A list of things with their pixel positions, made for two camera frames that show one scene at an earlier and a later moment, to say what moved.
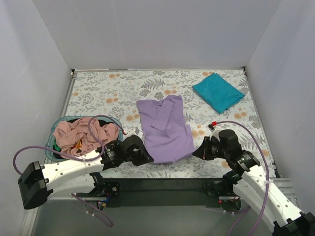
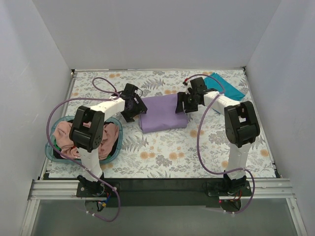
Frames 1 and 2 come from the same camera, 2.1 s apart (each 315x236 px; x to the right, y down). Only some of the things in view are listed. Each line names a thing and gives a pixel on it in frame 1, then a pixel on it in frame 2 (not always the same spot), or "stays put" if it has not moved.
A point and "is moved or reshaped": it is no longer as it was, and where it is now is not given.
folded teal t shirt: (218, 92) stays put
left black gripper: (139, 156) → (137, 108)
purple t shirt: (168, 138) is moved or reshaped
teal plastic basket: (49, 141) stays put
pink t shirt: (74, 138) stays put
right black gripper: (205, 150) → (183, 103)
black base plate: (168, 192) stays put
